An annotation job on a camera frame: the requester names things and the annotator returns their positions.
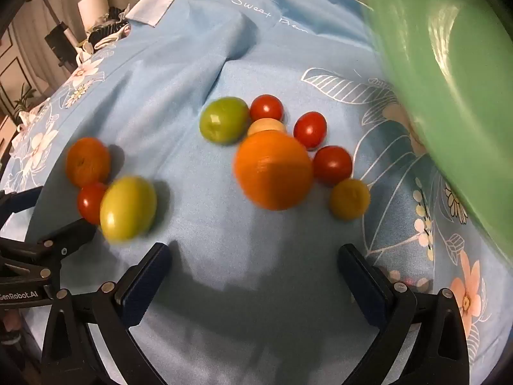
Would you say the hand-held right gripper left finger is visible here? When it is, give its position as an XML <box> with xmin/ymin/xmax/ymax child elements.
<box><xmin>40</xmin><ymin>242</ymin><xmax>174</xmax><ymax>385</ymax></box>

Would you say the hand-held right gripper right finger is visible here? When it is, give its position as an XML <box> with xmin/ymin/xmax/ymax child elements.
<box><xmin>337</xmin><ymin>243</ymin><xmax>470</xmax><ymax>385</ymax></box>

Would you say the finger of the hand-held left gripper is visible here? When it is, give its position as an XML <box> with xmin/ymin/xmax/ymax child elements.
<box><xmin>0</xmin><ymin>218</ymin><xmax>99</xmax><ymax>263</ymax></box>
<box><xmin>0</xmin><ymin>186</ymin><xmax>44</xmax><ymax>227</ymax></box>

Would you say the red cherry tomato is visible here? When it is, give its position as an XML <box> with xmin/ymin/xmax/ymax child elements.
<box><xmin>312</xmin><ymin>146</ymin><xmax>354</xmax><ymax>187</ymax></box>
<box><xmin>77</xmin><ymin>182</ymin><xmax>108</xmax><ymax>226</ymax></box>
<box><xmin>250</xmin><ymin>94</ymin><xmax>284</xmax><ymax>123</ymax></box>
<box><xmin>293</xmin><ymin>112</ymin><xmax>328</xmax><ymax>150</ymax></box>

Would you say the yellow-green lemon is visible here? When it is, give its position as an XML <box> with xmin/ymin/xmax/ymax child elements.
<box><xmin>99</xmin><ymin>175</ymin><xmax>158</xmax><ymax>242</ymax></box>

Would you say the small mandarin orange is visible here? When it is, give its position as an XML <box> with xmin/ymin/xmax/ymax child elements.
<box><xmin>66</xmin><ymin>137</ymin><xmax>112</xmax><ymax>187</ymax></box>

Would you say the large orange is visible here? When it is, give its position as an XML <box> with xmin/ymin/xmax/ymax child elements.
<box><xmin>234</xmin><ymin>132</ymin><xmax>314</xmax><ymax>211</ymax></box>

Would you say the green tomato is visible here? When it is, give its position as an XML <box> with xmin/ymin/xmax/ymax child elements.
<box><xmin>199</xmin><ymin>97</ymin><xmax>250</xmax><ymax>145</ymax></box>

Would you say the green plastic bowl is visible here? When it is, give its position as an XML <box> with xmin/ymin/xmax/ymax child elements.
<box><xmin>355</xmin><ymin>0</ymin><xmax>513</xmax><ymax>260</ymax></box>

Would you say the small yellow-orange fruit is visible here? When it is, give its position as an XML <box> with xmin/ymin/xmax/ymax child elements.
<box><xmin>330</xmin><ymin>178</ymin><xmax>371</xmax><ymax>221</ymax></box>

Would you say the potted plant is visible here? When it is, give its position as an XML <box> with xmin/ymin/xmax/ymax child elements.
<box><xmin>13</xmin><ymin>83</ymin><xmax>38</xmax><ymax>118</ymax></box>

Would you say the black box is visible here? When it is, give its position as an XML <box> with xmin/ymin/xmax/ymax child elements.
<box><xmin>44</xmin><ymin>24</ymin><xmax>81</xmax><ymax>67</ymax></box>

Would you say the small beige fruit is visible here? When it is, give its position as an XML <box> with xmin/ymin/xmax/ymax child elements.
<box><xmin>247</xmin><ymin>118</ymin><xmax>288</xmax><ymax>137</ymax></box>

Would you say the dark clothes pile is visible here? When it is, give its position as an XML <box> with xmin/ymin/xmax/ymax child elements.
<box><xmin>85</xmin><ymin>6</ymin><xmax>131</xmax><ymax>50</ymax></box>

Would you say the blue floral blanket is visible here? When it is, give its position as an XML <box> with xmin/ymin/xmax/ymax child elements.
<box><xmin>0</xmin><ymin>0</ymin><xmax>513</xmax><ymax>385</ymax></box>

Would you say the white lamp shade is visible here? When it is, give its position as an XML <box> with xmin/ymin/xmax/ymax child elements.
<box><xmin>77</xmin><ymin>0</ymin><xmax>109</xmax><ymax>23</ymax></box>

